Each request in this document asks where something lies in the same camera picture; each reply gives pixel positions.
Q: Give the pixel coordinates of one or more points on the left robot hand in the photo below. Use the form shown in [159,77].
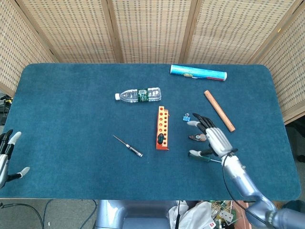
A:
[3,164]

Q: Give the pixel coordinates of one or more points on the orange tool holder block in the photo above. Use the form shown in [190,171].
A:
[162,125]

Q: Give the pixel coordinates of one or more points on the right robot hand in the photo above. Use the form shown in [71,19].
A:
[218,140]

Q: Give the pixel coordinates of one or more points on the blue food wrap roll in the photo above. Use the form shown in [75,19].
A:
[197,72]

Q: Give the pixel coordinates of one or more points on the blue binder clip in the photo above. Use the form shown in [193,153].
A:
[186,118]

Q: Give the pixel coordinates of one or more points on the wooden rod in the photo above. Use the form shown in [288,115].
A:
[219,111]

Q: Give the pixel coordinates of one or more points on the chunky green black screwdriver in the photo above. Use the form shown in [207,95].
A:
[161,138]

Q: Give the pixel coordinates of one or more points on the blue-grey robot torso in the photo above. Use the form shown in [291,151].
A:
[119,214]

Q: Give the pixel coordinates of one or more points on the brown correction tape dispenser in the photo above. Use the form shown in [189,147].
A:
[197,137]

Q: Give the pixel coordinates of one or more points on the white crumpled cloth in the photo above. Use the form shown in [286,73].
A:
[197,217]

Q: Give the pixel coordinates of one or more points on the blue felt table cover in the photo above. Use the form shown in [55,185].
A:
[71,119]

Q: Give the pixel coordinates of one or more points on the clear plastic water bottle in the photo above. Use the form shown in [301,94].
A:
[143,95]

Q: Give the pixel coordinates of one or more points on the black precision screwdriver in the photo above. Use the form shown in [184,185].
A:
[132,149]

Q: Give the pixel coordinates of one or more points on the pile of small electronic parts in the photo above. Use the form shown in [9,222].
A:
[224,213]

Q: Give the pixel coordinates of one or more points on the woven folding screen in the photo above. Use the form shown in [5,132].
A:
[152,28]

